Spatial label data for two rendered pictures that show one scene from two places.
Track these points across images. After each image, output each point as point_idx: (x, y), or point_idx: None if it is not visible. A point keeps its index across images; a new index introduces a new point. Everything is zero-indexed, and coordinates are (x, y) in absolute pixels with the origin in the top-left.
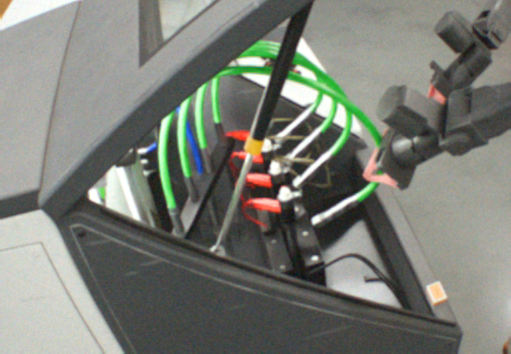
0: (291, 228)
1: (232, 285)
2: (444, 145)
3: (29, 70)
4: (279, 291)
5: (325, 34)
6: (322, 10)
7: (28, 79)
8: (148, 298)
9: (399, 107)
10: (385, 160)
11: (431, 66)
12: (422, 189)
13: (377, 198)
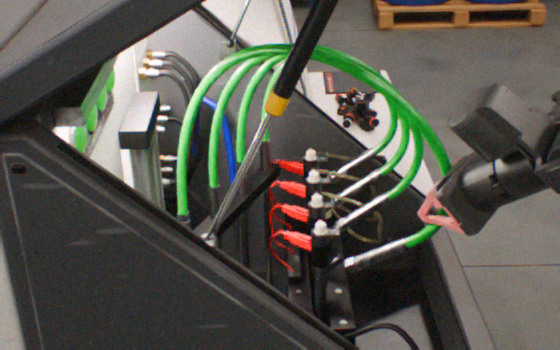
0: (321, 275)
1: (214, 288)
2: (544, 171)
3: None
4: (275, 315)
5: (430, 115)
6: (435, 86)
7: None
8: (95, 287)
9: (481, 110)
10: (449, 189)
11: (554, 97)
12: (520, 319)
13: (441, 275)
